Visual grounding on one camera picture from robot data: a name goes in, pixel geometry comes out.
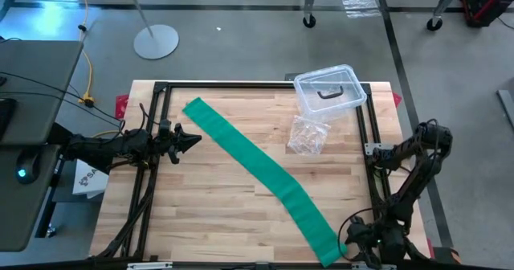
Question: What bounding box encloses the yellow cable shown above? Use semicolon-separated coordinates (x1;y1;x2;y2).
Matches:
75;0;121;138

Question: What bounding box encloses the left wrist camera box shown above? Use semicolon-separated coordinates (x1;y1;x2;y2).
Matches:
158;119;173;139

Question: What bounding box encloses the clear plastic floor sheet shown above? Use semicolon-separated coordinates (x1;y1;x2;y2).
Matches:
338;0;381;19

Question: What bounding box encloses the grey desk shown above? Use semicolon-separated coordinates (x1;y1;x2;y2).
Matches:
0;39;84;253

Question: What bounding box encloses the red and black crate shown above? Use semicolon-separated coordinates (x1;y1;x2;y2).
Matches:
459;0;514;28

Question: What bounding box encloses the thin black desk cable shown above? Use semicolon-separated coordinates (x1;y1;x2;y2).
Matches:
0;71;124;123
0;91;124;130

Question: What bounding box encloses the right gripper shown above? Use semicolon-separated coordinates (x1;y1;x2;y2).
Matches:
345;219;383;270

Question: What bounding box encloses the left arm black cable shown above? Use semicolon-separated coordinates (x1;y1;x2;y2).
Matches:
138;102;161;129

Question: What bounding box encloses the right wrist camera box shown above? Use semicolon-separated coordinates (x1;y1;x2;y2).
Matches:
371;229;406;263

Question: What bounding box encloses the white floor lamp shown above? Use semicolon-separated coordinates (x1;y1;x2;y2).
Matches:
92;0;181;61

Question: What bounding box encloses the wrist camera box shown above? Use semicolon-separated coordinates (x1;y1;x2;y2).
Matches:
371;229;406;263
158;119;173;139

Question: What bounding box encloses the crumpled clear plastic bag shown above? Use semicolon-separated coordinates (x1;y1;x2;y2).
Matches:
287;115;332;157

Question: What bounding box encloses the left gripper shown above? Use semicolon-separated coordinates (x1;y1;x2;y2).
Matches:
162;122;203;165

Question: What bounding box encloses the green elastic bandage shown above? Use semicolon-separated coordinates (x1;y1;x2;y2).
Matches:
182;96;349;268

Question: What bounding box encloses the clear plastic container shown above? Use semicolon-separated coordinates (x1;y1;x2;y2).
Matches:
293;63;369;122

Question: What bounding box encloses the black computer mouse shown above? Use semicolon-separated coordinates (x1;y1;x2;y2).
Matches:
14;151;41;186

